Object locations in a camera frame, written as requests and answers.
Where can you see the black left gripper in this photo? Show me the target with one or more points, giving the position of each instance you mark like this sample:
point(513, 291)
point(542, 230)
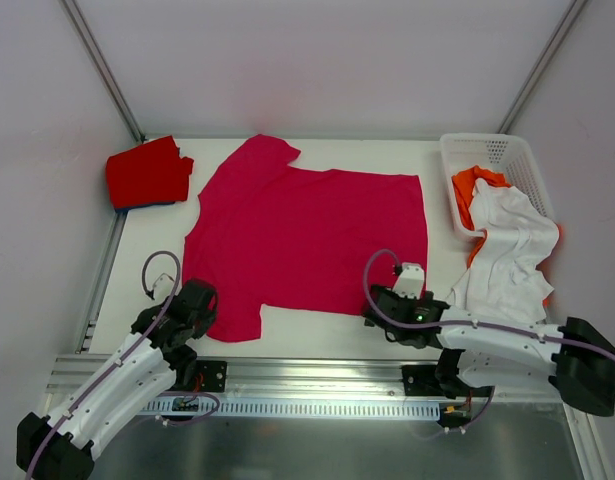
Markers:
point(200, 293)

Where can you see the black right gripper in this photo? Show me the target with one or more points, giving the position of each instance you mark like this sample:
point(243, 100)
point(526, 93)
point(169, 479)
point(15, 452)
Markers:
point(383, 304)

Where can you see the magenta t shirt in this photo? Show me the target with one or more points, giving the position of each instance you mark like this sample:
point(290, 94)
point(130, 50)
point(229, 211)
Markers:
point(270, 233)

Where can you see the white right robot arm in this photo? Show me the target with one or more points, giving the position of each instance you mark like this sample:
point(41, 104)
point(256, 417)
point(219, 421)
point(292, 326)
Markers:
point(479, 353)

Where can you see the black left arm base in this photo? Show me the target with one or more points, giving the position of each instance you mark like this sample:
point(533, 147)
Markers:
point(202, 376)

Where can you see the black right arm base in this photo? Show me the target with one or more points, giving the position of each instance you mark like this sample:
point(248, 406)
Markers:
point(422, 381)

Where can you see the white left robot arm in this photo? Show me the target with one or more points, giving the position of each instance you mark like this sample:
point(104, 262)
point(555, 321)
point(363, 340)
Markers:
point(153, 358)

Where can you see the white t shirt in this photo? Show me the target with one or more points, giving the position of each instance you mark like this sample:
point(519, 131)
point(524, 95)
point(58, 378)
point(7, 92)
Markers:
point(503, 280)

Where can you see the orange t shirt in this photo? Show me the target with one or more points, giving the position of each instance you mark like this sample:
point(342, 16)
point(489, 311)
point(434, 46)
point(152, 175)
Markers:
point(464, 183)

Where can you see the folded red t shirt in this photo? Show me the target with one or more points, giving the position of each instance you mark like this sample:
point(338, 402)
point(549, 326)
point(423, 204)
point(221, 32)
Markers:
point(152, 172)

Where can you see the white perforated plastic basket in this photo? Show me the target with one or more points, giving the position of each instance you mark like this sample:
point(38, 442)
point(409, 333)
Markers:
point(506, 154)

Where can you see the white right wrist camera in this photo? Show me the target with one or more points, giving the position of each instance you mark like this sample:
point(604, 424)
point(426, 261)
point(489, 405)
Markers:
point(410, 280)

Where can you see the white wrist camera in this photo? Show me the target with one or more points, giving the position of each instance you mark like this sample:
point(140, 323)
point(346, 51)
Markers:
point(410, 280)
point(161, 281)

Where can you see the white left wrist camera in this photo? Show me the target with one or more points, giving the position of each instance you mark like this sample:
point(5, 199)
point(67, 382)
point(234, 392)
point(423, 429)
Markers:
point(161, 281)

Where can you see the aluminium mounting rail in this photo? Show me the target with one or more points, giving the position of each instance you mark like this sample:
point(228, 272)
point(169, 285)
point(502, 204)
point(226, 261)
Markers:
point(318, 378)

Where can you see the white slotted cable duct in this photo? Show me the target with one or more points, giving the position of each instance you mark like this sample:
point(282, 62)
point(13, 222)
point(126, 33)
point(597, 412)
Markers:
point(180, 407)

